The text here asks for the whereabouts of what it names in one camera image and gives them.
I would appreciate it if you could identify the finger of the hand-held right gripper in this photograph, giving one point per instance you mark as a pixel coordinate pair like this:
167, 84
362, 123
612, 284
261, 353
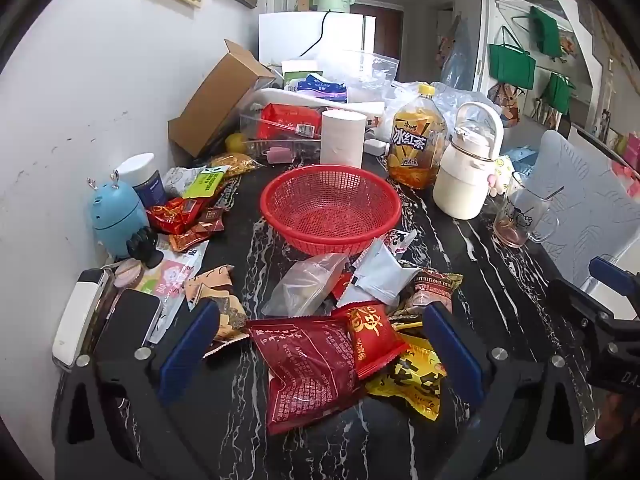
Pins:
612, 275
580, 300

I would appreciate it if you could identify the red plastic basket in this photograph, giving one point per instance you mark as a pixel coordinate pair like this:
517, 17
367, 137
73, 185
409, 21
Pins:
330, 210

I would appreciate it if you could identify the small dark red snack packet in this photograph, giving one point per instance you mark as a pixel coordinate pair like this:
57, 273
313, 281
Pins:
212, 220

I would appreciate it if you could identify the light blue mini humidifier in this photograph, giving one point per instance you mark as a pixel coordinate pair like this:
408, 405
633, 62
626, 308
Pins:
117, 210

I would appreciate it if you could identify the pink flower print packet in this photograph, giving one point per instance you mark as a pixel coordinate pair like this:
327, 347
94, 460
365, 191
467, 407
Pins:
175, 275

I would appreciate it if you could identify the clear plastic container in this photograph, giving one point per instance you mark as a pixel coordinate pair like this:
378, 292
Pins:
280, 145

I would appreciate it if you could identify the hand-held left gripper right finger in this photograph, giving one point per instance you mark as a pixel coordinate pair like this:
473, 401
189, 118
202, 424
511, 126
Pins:
452, 355

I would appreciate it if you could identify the yellow smiley napkin pack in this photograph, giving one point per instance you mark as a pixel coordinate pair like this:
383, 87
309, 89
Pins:
502, 172

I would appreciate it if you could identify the red white label packet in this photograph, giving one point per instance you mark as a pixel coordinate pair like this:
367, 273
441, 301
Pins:
290, 120

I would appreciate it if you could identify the black smartphone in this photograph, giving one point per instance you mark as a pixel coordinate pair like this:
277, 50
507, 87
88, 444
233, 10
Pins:
125, 320

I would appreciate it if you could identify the white lid dark jar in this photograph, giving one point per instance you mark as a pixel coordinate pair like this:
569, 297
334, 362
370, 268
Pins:
145, 180

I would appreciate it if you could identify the brown door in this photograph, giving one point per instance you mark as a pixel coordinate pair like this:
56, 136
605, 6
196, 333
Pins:
387, 30

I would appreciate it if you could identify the large dark red snack packet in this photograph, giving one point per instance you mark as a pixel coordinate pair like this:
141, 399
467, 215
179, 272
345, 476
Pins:
305, 370

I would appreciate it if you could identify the iced tea bottle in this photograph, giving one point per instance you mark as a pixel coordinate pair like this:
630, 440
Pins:
415, 150

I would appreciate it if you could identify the orange brown snack packet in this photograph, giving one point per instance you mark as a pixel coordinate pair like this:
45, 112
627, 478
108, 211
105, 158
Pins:
192, 240

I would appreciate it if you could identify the light blue plastic bag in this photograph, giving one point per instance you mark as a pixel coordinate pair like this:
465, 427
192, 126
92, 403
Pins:
520, 157

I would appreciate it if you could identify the green label packet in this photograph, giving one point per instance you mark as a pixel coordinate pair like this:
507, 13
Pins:
205, 182

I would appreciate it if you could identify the glossy red snack packet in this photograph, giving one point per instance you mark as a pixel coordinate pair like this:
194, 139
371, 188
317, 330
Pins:
172, 212

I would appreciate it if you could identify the glass cartoon mug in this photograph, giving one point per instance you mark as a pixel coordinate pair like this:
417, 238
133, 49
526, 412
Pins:
520, 220

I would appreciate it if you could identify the orange yellow snack bag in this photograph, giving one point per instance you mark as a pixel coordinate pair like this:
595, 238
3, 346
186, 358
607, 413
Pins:
237, 165

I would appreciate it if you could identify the round pink compact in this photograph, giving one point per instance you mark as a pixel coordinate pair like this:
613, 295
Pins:
129, 272

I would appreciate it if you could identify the black hand-shaped stand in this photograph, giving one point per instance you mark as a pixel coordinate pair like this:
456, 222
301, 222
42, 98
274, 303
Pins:
145, 247

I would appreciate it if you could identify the small clear zip bag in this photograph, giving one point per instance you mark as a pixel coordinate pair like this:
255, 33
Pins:
305, 285

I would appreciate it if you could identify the red gold print snack packet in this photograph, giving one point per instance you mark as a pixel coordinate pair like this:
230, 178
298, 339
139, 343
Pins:
375, 340
342, 285

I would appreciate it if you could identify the yellow lemon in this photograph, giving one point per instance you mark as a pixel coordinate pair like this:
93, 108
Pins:
236, 142

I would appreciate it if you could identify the white mini fridge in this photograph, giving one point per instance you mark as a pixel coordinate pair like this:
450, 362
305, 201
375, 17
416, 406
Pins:
290, 35

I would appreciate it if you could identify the grey white foil packet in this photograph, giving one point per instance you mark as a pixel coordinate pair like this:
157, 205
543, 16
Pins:
177, 180

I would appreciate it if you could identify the thin stirring stick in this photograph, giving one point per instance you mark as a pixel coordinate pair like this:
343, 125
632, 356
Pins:
552, 193

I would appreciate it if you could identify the toilet paper roll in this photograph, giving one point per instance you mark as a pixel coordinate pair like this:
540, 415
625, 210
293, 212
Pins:
342, 140

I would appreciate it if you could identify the large green tote bag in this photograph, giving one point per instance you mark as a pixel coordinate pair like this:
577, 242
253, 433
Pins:
510, 65

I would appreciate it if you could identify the brown pink snack packet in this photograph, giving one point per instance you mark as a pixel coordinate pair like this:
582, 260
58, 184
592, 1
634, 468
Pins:
430, 290

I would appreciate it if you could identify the white foam sheet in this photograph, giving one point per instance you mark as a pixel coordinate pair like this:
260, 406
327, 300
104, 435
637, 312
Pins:
350, 105

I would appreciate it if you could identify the large clear zip bag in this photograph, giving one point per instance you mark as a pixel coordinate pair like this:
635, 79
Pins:
370, 75

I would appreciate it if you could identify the cardboard box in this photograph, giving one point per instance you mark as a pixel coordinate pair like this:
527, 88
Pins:
215, 100

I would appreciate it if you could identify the blue hanging plastic bag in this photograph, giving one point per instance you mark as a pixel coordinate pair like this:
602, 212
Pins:
457, 55

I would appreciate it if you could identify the blue pink tissue packet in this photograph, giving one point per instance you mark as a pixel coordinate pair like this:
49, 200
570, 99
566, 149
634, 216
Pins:
320, 87

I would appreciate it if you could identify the patterned tote bag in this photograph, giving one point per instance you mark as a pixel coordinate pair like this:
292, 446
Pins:
505, 107

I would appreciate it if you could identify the green white carton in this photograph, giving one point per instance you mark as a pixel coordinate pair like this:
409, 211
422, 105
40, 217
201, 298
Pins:
300, 72

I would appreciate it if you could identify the brown cartoon snack packet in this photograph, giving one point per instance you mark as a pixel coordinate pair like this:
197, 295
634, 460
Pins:
220, 300

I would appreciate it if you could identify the white power bank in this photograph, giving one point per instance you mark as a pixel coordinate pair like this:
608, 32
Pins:
75, 320

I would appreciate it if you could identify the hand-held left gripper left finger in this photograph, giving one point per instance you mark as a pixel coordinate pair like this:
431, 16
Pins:
190, 350

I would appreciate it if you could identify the yellow snack packet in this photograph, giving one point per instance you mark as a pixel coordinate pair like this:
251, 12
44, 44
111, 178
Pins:
410, 385

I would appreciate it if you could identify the grey cushioned chair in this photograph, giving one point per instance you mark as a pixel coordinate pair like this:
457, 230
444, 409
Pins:
575, 200

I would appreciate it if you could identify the silver white snack packet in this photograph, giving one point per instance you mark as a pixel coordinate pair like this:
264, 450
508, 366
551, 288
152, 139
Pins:
380, 275

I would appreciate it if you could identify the white cartoon snack packet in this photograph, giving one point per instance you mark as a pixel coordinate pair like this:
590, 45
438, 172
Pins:
400, 242

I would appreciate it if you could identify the small pink block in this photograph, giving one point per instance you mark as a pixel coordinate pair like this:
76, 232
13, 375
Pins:
279, 155

